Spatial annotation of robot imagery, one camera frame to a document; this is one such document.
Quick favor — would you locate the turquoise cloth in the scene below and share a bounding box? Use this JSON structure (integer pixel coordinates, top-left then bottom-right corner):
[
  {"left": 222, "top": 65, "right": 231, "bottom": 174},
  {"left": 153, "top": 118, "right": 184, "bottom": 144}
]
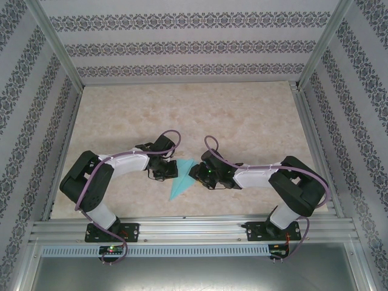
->
[{"left": 169, "top": 157, "right": 201, "bottom": 201}]

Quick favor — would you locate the grey sheet metal panel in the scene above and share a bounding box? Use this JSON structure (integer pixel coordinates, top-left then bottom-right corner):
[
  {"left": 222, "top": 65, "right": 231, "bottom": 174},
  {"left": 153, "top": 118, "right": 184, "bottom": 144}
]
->
[{"left": 30, "top": 242, "right": 372, "bottom": 291}]

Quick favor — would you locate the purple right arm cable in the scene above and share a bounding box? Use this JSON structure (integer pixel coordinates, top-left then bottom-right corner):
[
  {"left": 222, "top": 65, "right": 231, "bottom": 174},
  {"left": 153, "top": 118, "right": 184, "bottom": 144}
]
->
[{"left": 204, "top": 135, "right": 331, "bottom": 263}]

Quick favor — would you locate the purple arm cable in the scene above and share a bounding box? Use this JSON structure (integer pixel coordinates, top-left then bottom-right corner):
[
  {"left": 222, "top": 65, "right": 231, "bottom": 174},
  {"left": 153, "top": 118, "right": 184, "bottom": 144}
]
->
[
  {"left": 74, "top": 129, "right": 183, "bottom": 266},
  {"left": 204, "top": 135, "right": 331, "bottom": 263}
]

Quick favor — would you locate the aluminium mounting rail beam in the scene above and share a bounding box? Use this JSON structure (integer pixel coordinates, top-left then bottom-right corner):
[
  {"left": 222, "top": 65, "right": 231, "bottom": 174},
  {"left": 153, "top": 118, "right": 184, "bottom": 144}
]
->
[{"left": 28, "top": 214, "right": 360, "bottom": 244}]

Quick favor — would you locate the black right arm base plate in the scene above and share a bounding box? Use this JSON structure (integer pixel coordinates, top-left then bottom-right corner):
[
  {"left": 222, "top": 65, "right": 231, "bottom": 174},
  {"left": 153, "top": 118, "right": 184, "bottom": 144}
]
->
[{"left": 246, "top": 221, "right": 303, "bottom": 243}]

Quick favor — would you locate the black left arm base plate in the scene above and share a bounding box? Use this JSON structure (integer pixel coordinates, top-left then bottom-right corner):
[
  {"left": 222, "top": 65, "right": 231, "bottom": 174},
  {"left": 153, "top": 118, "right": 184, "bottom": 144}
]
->
[{"left": 84, "top": 223, "right": 140, "bottom": 243}]

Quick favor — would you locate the grey slotted cable duct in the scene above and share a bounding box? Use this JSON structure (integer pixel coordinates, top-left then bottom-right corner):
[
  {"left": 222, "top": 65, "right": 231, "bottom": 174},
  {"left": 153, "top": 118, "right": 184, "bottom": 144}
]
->
[{"left": 41, "top": 244, "right": 270, "bottom": 258}]

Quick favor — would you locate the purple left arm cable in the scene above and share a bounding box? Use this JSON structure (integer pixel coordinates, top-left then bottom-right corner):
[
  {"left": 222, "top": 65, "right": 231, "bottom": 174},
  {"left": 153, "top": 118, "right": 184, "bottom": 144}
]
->
[{"left": 74, "top": 129, "right": 183, "bottom": 266}]

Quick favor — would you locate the aluminium table side rail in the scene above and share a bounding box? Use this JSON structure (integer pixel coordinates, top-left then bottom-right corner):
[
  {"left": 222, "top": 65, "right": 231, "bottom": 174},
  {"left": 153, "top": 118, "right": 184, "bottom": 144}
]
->
[
  {"left": 41, "top": 86, "right": 84, "bottom": 221},
  {"left": 289, "top": 81, "right": 345, "bottom": 219}
]

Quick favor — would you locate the aluminium frame post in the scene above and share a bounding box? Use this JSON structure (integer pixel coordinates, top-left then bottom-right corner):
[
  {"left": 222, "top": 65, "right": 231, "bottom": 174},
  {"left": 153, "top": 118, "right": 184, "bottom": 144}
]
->
[
  {"left": 296, "top": 0, "right": 355, "bottom": 90},
  {"left": 23, "top": 0, "right": 85, "bottom": 89}
]

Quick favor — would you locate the aluminium frame bar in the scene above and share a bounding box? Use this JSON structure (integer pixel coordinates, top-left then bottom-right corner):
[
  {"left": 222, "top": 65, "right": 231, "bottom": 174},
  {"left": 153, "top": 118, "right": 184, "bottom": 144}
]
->
[
  {"left": 345, "top": 241, "right": 381, "bottom": 291},
  {"left": 12, "top": 239, "right": 43, "bottom": 291}
]

